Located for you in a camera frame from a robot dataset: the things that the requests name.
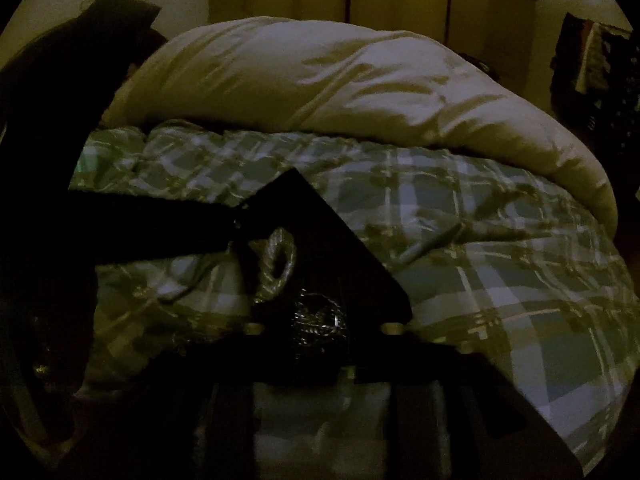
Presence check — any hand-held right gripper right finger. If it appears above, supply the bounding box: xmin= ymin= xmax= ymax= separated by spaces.
xmin=345 ymin=322 xmax=583 ymax=480

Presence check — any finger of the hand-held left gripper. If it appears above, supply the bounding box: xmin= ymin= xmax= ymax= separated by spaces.
xmin=70 ymin=189 xmax=251 ymax=267

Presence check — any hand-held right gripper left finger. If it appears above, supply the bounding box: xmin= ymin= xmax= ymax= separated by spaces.
xmin=142 ymin=322 xmax=281 ymax=480

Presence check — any silver bangle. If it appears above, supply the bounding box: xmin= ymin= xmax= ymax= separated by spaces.
xmin=256 ymin=226 xmax=298 ymax=302

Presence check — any silver chain necklace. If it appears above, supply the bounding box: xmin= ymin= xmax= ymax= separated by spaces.
xmin=291 ymin=294 xmax=350 ymax=358

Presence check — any black jewelry box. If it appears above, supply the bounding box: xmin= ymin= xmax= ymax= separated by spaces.
xmin=232 ymin=167 xmax=414 ymax=386

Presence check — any green plaid bedsheet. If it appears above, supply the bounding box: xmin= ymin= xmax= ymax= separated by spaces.
xmin=70 ymin=120 xmax=640 ymax=476

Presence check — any white comforter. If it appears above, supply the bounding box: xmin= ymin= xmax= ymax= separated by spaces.
xmin=102 ymin=16 xmax=619 ymax=236

